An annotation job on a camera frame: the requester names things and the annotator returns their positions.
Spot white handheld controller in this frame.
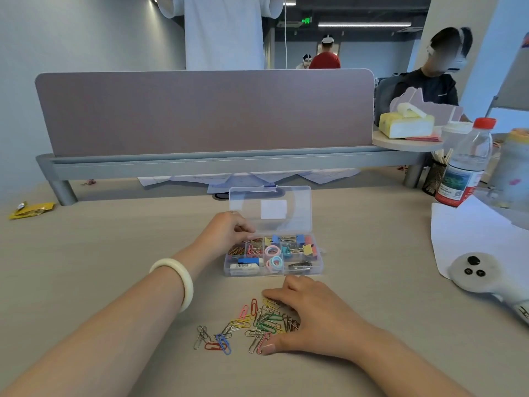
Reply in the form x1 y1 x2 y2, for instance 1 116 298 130
448 252 529 325

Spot pile of colourful paper clips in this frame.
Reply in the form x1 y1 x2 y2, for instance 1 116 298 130
193 297 301 356

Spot frosted bottle yellow cap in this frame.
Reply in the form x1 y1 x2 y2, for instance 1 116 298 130
487 127 529 212

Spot white jade bangle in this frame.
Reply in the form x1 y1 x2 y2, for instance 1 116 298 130
149 258 194 314

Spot white lidded cup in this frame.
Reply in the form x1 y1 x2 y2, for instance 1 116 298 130
440 121 474 154

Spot black mesh pen holder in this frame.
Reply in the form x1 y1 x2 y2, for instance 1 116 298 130
421 160 448 198

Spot blue and white eraser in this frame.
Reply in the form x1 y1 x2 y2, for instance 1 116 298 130
228 257 265 271

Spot person's right forearm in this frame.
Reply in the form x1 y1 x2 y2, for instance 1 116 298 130
355 328 476 397

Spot yellow snack wrapper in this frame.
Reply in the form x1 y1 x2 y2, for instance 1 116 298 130
9 201 56 221

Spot yellow tissue box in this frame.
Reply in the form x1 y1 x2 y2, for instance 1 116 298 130
378 102 436 140

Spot mauve desk divider panel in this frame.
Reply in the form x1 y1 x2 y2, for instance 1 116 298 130
35 69 375 158

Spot person's left hand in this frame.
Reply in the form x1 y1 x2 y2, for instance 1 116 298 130
194 211 257 266

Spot paper clips in compartments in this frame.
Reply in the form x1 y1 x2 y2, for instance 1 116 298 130
228 239 264 257

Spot person's right hand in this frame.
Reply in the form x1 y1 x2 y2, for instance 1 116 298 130
261 275 383 363

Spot person's left forearm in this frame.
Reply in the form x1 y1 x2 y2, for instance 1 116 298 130
0 243 207 397

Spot loose white paper sheets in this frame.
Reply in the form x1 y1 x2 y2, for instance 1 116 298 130
137 168 361 194

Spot colourful binder clips group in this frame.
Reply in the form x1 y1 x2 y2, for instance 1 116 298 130
264 234 319 259

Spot clear water bottle red cap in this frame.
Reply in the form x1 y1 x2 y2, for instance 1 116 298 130
435 117 497 208

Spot round beige shelf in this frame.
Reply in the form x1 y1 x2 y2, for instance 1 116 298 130
371 125 445 153

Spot white board on stand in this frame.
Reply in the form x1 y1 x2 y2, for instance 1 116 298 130
484 32 529 120

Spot clear plastic organizer box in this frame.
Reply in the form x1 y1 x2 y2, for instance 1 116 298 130
223 185 325 278

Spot long ceiling light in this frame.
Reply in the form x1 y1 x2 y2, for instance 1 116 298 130
317 22 412 28

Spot grey metal divider rail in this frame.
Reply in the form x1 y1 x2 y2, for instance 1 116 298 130
36 145 431 206

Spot large white paper sheet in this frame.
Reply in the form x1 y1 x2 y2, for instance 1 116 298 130
430 196 529 282

